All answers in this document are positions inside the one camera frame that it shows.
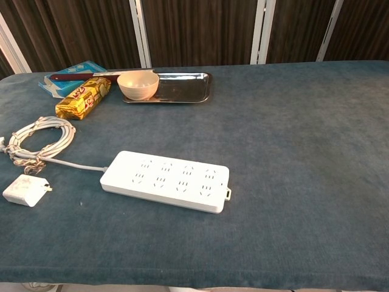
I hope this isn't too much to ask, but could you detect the red-handled kitchen knife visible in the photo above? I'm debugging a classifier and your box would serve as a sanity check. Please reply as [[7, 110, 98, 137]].
[[49, 68, 154, 82]]

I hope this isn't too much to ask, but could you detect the brown slatted partition panel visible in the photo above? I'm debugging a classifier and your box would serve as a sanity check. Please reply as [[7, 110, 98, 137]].
[[0, 0, 142, 74], [0, 50, 15, 80], [141, 0, 259, 68], [323, 0, 389, 62], [267, 0, 337, 64]]

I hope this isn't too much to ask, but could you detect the white power strip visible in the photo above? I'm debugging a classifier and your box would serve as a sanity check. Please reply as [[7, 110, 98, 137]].
[[99, 150, 232, 214]]

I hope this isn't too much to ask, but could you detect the striped twist tie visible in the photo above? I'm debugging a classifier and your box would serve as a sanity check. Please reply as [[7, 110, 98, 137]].
[[13, 158, 47, 175]]

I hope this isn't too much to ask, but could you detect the beige plastic bowl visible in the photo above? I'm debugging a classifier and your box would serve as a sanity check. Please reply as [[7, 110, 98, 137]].
[[117, 72, 160, 101]]

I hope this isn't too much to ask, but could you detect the blue tissue pack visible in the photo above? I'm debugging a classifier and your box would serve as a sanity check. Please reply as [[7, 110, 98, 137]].
[[38, 60, 109, 99]]

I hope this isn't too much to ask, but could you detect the rectangular steel tray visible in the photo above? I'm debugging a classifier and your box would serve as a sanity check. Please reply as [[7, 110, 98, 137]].
[[122, 71, 213, 104]]

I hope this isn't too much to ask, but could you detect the white power adapter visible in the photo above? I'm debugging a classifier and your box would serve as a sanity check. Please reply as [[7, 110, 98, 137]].
[[2, 173, 53, 208]]

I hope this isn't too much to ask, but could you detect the blue felt table cloth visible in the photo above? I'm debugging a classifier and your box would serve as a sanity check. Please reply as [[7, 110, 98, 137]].
[[0, 60, 389, 290]]

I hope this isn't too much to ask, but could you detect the white metal partition post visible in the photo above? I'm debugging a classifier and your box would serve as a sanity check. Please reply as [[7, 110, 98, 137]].
[[315, 0, 344, 62], [0, 12, 24, 74], [129, 0, 152, 69], [250, 0, 276, 65]]

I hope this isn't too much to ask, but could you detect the white coiled power strip cable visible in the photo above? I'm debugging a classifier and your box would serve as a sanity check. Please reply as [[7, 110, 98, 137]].
[[0, 116, 109, 175]]

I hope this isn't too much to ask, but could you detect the yellow snack package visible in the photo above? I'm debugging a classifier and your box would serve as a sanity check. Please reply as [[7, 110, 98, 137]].
[[55, 77, 112, 120]]

